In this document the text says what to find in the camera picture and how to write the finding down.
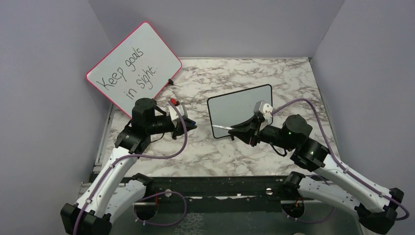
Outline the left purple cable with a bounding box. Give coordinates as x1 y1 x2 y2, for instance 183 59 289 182
72 100 189 235

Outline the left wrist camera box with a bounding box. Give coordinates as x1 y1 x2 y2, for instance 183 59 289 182
168 98 188 126

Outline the black framed whiteboard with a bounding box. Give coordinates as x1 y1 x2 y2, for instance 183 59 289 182
207 84 273 139

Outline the white marker pen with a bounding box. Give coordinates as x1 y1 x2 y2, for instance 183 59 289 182
212 125 234 130

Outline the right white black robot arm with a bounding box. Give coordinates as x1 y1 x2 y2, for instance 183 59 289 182
228 115 404 235

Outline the black aluminium mounting rail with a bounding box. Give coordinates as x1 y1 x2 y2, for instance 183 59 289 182
76 175 366 213

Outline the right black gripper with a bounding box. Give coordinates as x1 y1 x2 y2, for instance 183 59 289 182
229 114 296 151

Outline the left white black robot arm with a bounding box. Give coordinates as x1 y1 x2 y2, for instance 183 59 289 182
60 98 197 235

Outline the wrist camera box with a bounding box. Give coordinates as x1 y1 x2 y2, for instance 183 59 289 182
168 98 188 126
254 100 274 125

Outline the pink framed whiteboard with writing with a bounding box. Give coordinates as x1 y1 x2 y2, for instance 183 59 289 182
86 22 182 117

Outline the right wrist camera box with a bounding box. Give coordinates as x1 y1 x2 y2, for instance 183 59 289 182
254 100 274 125

